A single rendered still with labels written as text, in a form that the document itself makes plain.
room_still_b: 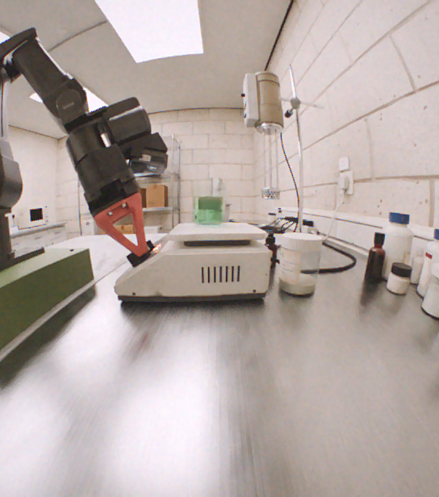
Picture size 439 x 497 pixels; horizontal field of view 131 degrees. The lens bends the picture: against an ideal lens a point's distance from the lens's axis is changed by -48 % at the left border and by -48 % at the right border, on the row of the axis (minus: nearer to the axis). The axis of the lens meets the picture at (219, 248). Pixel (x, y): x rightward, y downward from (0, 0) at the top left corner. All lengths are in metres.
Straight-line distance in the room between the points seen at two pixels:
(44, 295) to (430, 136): 0.76
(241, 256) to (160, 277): 0.10
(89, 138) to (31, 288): 0.20
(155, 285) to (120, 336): 0.08
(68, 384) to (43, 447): 0.06
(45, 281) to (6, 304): 0.07
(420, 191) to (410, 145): 0.12
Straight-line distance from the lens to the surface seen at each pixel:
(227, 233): 0.22
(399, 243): 0.40
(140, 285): 0.24
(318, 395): 0.15
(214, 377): 0.15
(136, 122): 0.30
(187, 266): 0.22
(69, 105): 0.31
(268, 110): 0.67
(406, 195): 0.58
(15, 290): 0.26
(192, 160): 2.74
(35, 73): 0.40
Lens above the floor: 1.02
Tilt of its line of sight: 13 degrees down
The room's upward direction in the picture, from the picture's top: straight up
